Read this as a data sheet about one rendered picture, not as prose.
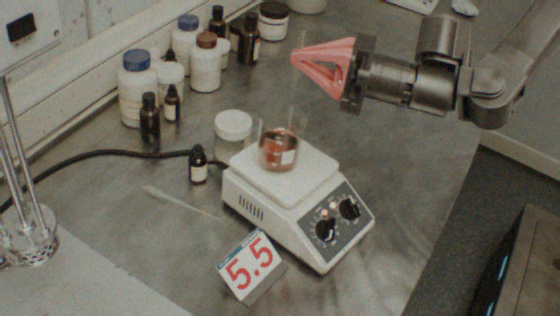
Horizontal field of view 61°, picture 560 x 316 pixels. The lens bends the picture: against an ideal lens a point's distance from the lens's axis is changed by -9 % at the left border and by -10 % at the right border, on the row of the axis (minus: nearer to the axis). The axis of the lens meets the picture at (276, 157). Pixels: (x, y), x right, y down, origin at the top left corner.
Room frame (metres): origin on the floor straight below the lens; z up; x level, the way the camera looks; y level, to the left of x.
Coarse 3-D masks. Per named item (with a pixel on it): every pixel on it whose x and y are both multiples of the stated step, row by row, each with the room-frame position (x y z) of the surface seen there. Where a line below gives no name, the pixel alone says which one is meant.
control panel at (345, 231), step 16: (336, 192) 0.54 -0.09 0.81; (352, 192) 0.55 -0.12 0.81; (320, 208) 0.50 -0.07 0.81; (336, 208) 0.51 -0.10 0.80; (304, 224) 0.47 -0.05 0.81; (336, 224) 0.49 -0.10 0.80; (352, 224) 0.50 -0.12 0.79; (368, 224) 0.51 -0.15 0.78; (320, 240) 0.46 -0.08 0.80; (336, 240) 0.47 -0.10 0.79
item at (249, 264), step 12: (264, 240) 0.46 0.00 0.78; (240, 252) 0.43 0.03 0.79; (252, 252) 0.43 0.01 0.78; (264, 252) 0.44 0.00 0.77; (228, 264) 0.40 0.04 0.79; (240, 264) 0.41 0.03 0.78; (252, 264) 0.42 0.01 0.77; (264, 264) 0.43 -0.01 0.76; (228, 276) 0.39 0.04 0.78; (240, 276) 0.40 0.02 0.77; (252, 276) 0.41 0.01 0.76; (240, 288) 0.38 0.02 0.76
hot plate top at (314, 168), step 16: (256, 144) 0.59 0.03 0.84; (304, 144) 0.60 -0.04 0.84; (240, 160) 0.55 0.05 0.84; (304, 160) 0.57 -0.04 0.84; (320, 160) 0.57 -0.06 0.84; (256, 176) 0.52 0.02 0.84; (272, 176) 0.52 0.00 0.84; (288, 176) 0.53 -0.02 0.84; (304, 176) 0.53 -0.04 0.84; (320, 176) 0.54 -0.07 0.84; (272, 192) 0.49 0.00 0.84; (288, 192) 0.50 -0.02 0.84; (304, 192) 0.50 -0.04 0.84
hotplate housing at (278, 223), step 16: (224, 176) 0.53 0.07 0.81; (240, 176) 0.53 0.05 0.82; (336, 176) 0.56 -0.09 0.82; (224, 192) 0.53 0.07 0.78; (240, 192) 0.52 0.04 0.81; (256, 192) 0.51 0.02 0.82; (320, 192) 0.53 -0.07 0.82; (240, 208) 0.51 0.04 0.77; (256, 208) 0.50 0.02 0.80; (272, 208) 0.49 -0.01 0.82; (288, 208) 0.49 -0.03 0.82; (304, 208) 0.49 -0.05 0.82; (256, 224) 0.50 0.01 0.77; (272, 224) 0.48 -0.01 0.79; (288, 224) 0.46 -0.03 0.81; (272, 240) 0.48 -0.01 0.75; (288, 240) 0.46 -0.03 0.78; (304, 240) 0.45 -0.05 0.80; (352, 240) 0.48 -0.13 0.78; (304, 256) 0.44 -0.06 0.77; (320, 256) 0.44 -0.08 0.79; (336, 256) 0.45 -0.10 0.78; (320, 272) 0.43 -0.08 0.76
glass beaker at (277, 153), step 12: (264, 108) 0.57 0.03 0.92; (276, 108) 0.58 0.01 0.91; (264, 120) 0.57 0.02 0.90; (276, 120) 0.58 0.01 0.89; (300, 120) 0.57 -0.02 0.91; (264, 132) 0.53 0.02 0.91; (276, 132) 0.52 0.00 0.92; (300, 132) 0.54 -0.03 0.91; (264, 144) 0.53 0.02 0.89; (276, 144) 0.52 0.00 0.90; (288, 144) 0.53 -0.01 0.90; (300, 144) 0.54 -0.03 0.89; (264, 156) 0.53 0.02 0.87; (276, 156) 0.52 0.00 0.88; (288, 156) 0.53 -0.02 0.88; (264, 168) 0.53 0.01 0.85; (276, 168) 0.52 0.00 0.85; (288, 168) 0.53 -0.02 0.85
